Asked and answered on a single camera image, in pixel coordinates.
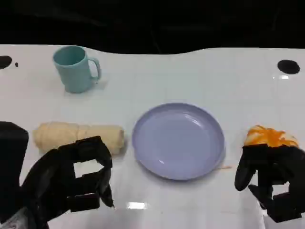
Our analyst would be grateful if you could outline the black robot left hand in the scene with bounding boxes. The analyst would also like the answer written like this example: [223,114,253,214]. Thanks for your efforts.
[20,135,115,229]

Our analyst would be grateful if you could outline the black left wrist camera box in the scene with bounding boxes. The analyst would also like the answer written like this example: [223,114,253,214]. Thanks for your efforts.
[0,121,29,208]

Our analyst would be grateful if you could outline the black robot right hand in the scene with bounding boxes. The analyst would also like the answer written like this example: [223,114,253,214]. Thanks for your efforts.
[234,143,305,224]

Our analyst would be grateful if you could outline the lilac plate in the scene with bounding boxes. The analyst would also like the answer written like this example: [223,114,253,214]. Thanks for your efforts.
[132,103,225,181]

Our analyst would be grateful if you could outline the pale green mug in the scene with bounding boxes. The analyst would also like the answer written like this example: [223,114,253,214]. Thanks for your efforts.
[52,45,102,94]

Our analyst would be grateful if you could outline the orange and white bread roll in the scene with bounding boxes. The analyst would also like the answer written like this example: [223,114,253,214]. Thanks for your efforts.
[243,124,300,148]

